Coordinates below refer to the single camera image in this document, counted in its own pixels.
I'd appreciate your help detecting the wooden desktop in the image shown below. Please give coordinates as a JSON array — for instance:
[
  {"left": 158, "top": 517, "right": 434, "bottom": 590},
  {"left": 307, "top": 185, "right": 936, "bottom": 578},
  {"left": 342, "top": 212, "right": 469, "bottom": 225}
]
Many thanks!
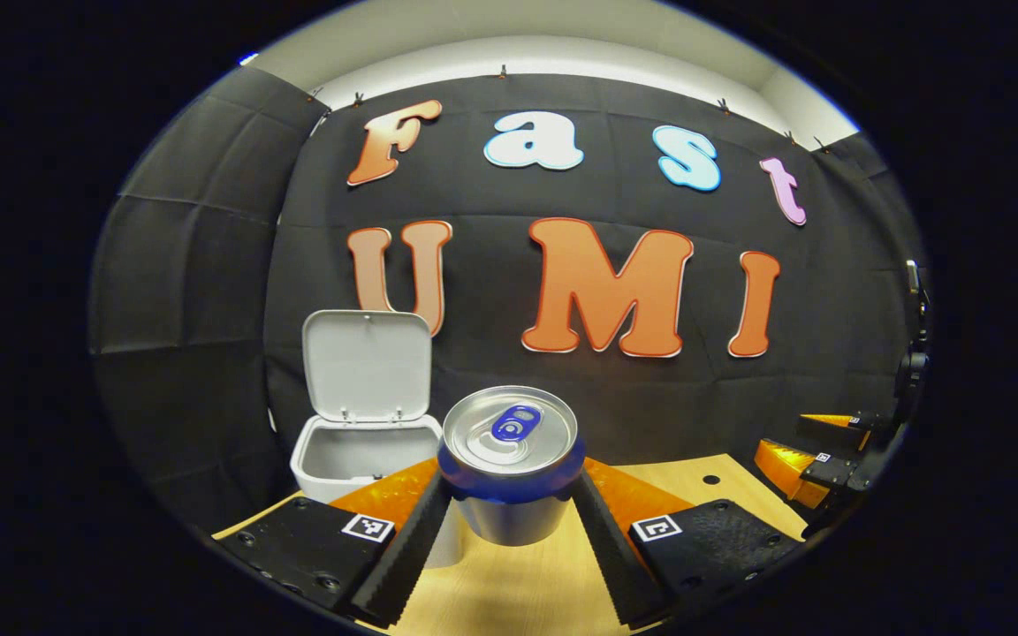
[{"left": 211, "top": 453, "right": 810, "bottom": 636}]

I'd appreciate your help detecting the blue pop can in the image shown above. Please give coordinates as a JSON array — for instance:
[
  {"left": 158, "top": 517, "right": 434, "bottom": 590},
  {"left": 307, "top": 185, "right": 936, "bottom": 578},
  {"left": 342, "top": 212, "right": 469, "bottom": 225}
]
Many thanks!
[{"left": 437, "top": 385, "right": 587, "bottom": 547}]

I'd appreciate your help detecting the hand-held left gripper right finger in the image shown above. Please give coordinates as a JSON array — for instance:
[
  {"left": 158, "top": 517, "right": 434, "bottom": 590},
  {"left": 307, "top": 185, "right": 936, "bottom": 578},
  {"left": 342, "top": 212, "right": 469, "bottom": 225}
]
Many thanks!
[{"left": 569, "top": 457, "right": 806, "bottom": 630}]

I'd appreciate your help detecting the white desktop garbage bin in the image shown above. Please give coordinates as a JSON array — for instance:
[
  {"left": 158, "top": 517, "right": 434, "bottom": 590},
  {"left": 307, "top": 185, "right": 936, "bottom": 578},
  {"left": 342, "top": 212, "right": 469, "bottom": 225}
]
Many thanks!
[{"left": 289, "top": 309, "right": 466, "bottom": 568}]

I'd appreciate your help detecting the row of small cloth clips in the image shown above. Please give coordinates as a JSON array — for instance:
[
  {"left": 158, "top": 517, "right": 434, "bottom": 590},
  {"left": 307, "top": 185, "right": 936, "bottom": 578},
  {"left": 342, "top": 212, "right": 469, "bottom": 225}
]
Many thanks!
[{"left": 308, "top": 64, "right": 831, "bottom": 151}]

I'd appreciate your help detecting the black backdrop cloth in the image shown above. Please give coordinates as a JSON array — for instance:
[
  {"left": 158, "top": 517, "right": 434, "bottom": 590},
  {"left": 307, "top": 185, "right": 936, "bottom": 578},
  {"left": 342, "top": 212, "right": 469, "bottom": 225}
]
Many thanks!
[{"left": 87, "top": 66, "right": 930, "bottom": 531}]

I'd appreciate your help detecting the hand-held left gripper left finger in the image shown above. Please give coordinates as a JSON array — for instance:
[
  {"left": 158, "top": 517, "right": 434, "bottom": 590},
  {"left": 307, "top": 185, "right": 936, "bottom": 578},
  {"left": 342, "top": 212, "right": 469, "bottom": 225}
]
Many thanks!
[{"left": 213, "top": 457, "right": 455, "bottom": 630}]

